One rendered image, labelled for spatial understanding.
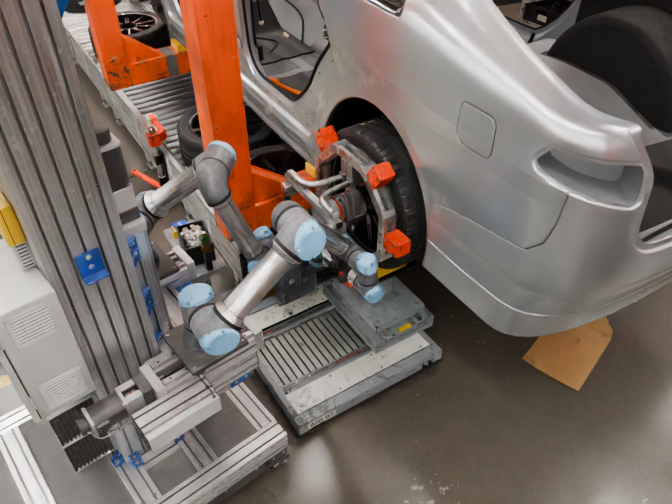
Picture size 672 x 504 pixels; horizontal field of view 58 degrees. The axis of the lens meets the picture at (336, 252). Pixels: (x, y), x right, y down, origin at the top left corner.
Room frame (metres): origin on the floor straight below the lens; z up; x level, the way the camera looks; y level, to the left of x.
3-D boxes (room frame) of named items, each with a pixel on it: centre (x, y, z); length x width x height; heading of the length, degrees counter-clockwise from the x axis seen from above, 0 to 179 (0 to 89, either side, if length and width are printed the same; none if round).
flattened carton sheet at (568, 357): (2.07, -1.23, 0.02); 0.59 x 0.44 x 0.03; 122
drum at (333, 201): (2.12, -0.01, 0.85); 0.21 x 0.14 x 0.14; 122
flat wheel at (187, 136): (3.53, 0.70, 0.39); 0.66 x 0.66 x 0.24
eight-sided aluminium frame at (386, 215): (2.16, -0.07, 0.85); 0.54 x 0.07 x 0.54; 32
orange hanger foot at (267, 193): (2.58, 0.21, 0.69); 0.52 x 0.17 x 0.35; 122
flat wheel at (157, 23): (5.24, 1.79, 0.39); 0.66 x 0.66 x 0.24
